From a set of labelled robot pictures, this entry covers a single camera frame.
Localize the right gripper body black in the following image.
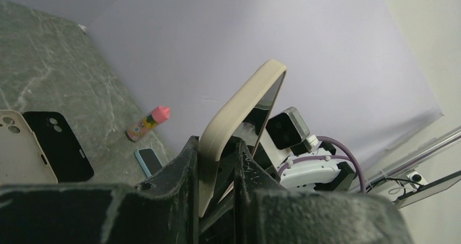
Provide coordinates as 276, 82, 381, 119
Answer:
212, 136, 287, 232

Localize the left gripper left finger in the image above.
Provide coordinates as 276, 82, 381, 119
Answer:
1, 136, 199, 243

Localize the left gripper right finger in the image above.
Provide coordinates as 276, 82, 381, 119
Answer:
234, 139, 413, 243

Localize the phone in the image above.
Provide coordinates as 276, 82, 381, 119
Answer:
134, 148, 163, 178
197, 59, 288, 218

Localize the black phone case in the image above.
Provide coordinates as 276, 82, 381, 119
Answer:
22, 111, 95, 183

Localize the beige phone case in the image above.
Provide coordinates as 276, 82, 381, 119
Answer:
1, 110, 58, 186

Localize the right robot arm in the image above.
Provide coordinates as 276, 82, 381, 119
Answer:
200, 139, 356, 233

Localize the phone in blue case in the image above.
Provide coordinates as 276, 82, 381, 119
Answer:
134, 148, 163, 178

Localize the pink capped small bottle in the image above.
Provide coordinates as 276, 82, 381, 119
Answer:
126, 105, 171, 142

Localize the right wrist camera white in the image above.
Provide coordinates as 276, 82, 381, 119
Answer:
254, 107, 319, 169

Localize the aluminium frame rail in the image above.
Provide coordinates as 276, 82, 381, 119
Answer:
365, 127, 460, 209

